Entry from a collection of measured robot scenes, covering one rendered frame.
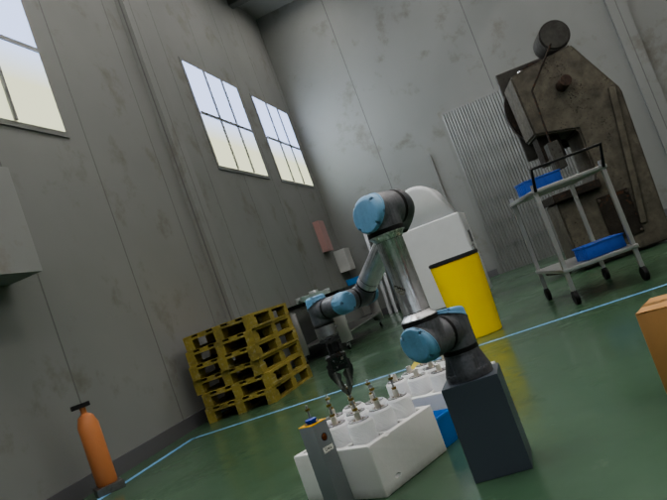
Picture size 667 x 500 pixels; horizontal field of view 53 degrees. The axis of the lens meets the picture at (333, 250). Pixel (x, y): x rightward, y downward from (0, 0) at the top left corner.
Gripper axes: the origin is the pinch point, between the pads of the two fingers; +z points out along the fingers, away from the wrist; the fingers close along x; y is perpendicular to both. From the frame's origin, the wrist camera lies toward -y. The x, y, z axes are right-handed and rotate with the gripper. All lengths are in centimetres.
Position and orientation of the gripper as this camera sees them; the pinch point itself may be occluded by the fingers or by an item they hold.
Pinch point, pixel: (347, 390)
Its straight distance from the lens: 239.7
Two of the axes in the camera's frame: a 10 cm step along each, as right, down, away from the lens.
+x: 9.4, -3.4, 0.7
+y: 0.4, -0.8, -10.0
